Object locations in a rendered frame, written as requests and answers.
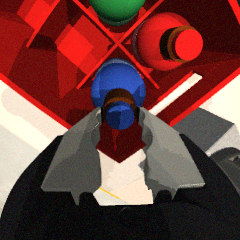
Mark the green bottle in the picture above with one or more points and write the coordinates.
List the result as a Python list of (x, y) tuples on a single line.
[(116, 12)]

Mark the red bottle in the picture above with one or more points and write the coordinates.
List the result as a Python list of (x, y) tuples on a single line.
[(166, 36)]

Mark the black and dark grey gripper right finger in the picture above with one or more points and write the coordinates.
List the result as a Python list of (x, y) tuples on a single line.
[(175, 163)]

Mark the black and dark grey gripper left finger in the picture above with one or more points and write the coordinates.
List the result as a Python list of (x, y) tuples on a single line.
[(68, 166)]

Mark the blue bottle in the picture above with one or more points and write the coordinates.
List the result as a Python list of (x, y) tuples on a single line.
[(117, 85)]

